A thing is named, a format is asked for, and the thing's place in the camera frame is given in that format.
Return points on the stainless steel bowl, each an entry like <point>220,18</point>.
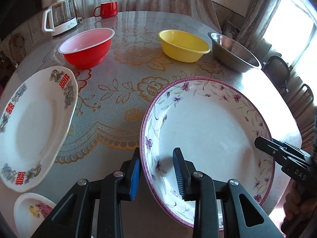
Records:
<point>232,54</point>

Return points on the white plate red characters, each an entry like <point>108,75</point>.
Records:
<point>34,126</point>

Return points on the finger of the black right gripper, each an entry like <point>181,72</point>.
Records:
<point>279,150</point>

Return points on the person's right hand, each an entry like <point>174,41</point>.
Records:
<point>295,205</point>

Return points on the red plastic bowl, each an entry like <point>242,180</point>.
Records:
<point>87,49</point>

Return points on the white glass electric kettle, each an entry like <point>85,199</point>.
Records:
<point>59,17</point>

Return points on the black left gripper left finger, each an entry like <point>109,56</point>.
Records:
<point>73,215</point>

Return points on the yellow plastic bowl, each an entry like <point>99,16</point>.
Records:
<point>183,46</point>

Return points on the lace floral tablecloth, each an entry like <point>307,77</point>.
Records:
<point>113,96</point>

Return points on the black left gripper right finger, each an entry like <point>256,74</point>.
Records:
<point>242,216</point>

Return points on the red mug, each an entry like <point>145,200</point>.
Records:
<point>106,10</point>

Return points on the small white flower plate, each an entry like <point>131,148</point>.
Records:
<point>30,210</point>

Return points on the purple floral rimmed plate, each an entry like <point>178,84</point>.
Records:
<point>215,127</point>

